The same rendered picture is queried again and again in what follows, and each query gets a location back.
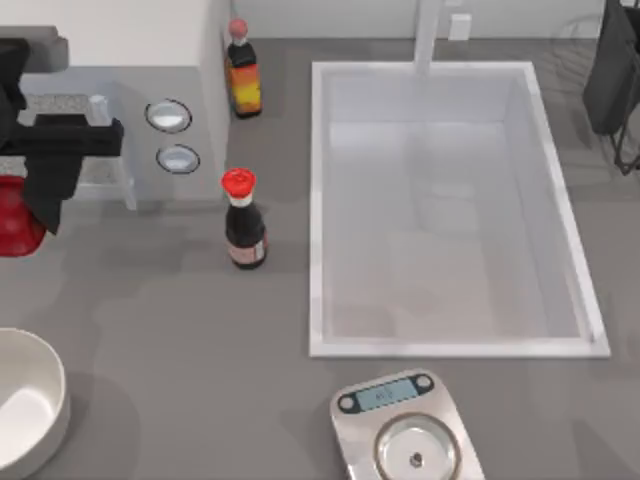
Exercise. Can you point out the red bowl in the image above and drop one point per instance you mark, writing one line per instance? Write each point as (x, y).
(14, 225)

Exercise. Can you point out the grey rounded box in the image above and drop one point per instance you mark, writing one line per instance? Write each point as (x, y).
(45, 49)

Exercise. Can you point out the large round microwave knob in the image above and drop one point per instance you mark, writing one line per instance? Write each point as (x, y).
(168, 115)

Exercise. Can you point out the small round microwave knob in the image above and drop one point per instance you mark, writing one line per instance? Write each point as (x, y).
(177, 158)

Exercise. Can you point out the red-capped soy sauce bottle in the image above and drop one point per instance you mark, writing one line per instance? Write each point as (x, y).
(244, 230)

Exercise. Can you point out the dark bottle with orange label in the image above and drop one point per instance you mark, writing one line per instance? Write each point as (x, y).
(244, 80)

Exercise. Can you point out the white bowl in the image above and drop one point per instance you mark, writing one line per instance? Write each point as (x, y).
(30, 400)

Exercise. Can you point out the tall white tap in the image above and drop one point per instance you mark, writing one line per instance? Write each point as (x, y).
(426, 35)

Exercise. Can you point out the white sink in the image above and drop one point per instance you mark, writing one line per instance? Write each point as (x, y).
(450, 210)

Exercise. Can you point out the silver kitchen scale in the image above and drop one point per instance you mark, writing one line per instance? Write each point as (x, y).
(400, 430)

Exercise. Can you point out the white wall socket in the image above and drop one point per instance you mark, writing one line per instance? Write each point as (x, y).
(460, 27)

